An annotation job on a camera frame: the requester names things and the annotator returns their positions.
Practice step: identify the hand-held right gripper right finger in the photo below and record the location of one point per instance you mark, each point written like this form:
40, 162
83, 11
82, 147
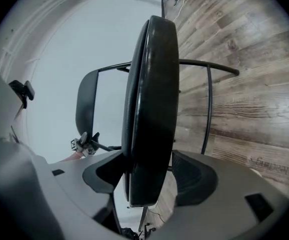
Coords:
222, 204

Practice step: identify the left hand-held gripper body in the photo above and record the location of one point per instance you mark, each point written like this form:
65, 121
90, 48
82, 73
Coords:
80, 147

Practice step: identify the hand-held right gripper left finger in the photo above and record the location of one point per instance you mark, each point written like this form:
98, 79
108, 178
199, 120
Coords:
84, 189

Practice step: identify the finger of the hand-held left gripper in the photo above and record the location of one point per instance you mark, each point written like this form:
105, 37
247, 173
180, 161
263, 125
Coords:
84, 137
95, 137

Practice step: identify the black folding chair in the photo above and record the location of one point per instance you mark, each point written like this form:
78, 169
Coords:
154, 96

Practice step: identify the person's left forearm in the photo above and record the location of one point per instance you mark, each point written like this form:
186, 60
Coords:
72, 157

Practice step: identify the black office chair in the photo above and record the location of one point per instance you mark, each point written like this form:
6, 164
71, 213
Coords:
139, 232

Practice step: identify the grey sweatshirt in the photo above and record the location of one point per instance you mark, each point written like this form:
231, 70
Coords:
9, 171

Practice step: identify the white wall conduit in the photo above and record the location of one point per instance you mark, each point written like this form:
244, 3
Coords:
27, 34

